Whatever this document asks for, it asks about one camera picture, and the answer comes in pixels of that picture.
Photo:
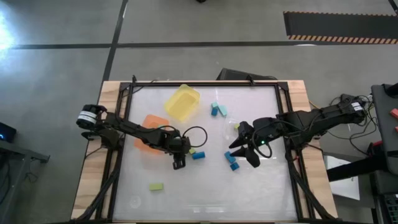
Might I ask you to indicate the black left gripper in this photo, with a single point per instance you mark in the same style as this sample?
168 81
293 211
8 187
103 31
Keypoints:
178 143

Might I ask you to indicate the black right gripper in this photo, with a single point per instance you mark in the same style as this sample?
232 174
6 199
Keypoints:
267 132

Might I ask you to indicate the green rectangular block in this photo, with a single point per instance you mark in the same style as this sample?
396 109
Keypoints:
155 186
192 151

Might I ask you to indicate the blue rectangular block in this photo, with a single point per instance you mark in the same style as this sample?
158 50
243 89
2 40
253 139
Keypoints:
230 157
198 155

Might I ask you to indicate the light teal cube block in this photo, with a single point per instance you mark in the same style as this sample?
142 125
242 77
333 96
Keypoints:
214 105

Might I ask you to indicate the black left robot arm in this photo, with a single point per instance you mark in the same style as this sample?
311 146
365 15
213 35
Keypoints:
130 127

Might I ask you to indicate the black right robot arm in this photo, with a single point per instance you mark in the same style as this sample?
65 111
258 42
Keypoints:
311 119

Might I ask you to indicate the small green block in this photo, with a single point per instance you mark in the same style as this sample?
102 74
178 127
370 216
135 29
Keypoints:
237 126

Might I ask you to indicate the orange translucent plastic bin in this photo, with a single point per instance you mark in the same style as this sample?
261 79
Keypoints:
152 120

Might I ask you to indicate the yellow translucent plastic bin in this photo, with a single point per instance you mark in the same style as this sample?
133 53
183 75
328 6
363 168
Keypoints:
182 104

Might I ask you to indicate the black angled panel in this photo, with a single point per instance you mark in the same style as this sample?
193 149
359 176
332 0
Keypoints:
239 75

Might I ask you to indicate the white paper sheet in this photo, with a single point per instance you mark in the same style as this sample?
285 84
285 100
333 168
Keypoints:
345 188

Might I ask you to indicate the black stand leg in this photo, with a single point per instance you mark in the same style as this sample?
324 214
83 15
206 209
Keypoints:
354 169

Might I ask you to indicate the black cart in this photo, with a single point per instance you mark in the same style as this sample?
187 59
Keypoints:
387 130

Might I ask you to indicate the black hazard-striped floor mat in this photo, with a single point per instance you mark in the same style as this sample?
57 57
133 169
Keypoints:
339 25

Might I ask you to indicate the red block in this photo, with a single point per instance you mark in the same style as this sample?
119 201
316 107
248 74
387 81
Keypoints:
395 113

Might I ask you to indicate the black keyboard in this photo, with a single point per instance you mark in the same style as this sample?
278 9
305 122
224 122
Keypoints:
392 208

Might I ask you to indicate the grey metal desk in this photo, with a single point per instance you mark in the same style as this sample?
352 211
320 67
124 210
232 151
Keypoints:
12 174

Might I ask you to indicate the black box with blue light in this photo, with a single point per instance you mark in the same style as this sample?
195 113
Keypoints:
7 132

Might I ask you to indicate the black aluminium table frame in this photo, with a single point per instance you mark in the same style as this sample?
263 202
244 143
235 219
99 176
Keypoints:
236 84

